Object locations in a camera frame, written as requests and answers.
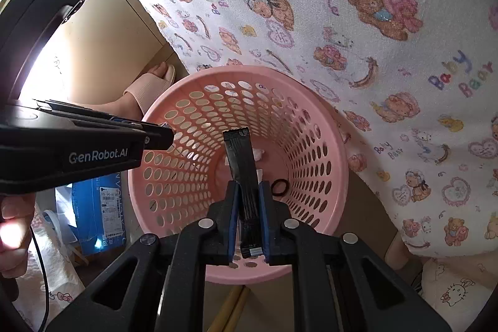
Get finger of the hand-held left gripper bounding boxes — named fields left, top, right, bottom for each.
left=37, top=99, right=166, bottom=128
left=138, top=124, right=174, bottom=152

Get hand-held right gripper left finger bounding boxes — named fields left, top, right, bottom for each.
left=46, top=180, right=240, bottom=332

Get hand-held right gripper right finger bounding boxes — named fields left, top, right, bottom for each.
left=259, top=180, right=454, bottom=332

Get black packet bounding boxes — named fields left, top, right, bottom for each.
left=223, top=127, right=265, bottom=259

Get pink plastic basket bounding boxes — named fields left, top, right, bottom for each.
left=128, top=65, right=349, bottom=284

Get person's left hand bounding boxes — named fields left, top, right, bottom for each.
left=0, top=195, right=36, bottom=278

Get person's foot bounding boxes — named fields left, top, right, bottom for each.
left=83, top=63, right=172, bottom=123

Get pink slipper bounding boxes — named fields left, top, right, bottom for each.
left=124, top=64, right=176, bottom=115

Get blue cardboard box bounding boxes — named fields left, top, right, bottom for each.
left=54, top=174, right=127, bottom=255

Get yellow wooden stick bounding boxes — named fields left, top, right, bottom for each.
left=216, top=286, right=251, bottom=332

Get bear printed blanket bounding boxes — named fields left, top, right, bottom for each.
left=97, top=0, right=498, bottom=259

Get white printed pants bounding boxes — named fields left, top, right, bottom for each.
left=23, top=250, right=489, bottom=332

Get black cable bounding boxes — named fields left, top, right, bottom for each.
left=30, top=227, right=52, bottom=332

